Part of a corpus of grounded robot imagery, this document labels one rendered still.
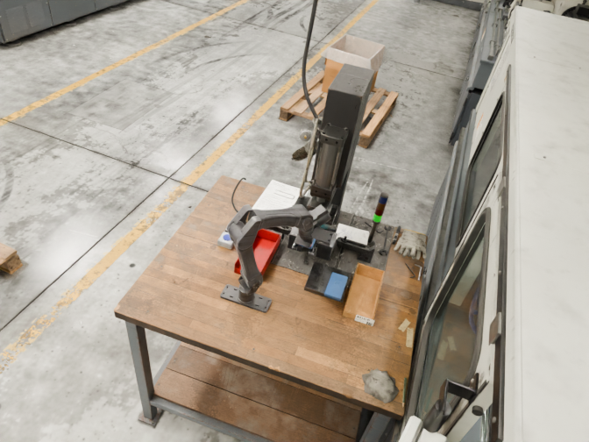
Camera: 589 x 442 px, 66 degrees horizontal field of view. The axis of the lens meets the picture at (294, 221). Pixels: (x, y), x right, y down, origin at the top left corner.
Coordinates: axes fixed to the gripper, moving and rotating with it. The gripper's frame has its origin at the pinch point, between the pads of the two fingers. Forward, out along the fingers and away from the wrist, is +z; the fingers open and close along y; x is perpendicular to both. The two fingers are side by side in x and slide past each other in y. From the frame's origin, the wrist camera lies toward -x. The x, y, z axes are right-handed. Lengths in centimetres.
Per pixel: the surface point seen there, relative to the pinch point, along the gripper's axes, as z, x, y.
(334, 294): 5.0, -18.2, -16.6
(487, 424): -20, -78, -44
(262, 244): 15.6, 20.1, -4.3
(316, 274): 9.4, -8.4, -10.5
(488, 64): 166, -79, 261
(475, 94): 192, -79, 246
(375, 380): -11, -42, -43
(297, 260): 14.7, 2.3, -5.9
